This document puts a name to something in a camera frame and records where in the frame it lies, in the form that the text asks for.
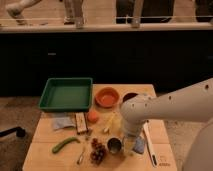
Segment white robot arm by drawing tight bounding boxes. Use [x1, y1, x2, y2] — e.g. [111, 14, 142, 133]
[120, 78, 213, 171]

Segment small metal cup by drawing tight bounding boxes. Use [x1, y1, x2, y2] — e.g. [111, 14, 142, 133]
[107, 138, 122, 154]

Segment orange bowl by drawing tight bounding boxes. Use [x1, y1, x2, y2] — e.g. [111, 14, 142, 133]
[95, 87, 119, 108]

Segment yellow banana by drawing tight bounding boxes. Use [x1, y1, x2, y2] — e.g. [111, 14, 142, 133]
[103, 113, 118, 133]

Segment green plastic tray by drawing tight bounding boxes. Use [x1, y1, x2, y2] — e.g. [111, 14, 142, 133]
[39, 77, 93, 112]

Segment orange fruit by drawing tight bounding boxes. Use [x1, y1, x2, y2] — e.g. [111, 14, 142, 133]
[87, 109, 99, 123]

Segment wooden block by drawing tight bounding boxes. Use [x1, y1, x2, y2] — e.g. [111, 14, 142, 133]
[75, 113, 88, 134]

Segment grey cloth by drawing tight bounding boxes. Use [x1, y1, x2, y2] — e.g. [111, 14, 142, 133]
[52, 113, 75, 130]

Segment bunch of dark grapes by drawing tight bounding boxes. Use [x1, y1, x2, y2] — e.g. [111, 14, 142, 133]
[90, 138, 106, 165]

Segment small metal utensil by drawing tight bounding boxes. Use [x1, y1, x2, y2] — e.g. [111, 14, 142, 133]
[77, 152, 84, 165]

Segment green cucumber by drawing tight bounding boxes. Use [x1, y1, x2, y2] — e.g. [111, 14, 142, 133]
[52, 137, 81, 154]

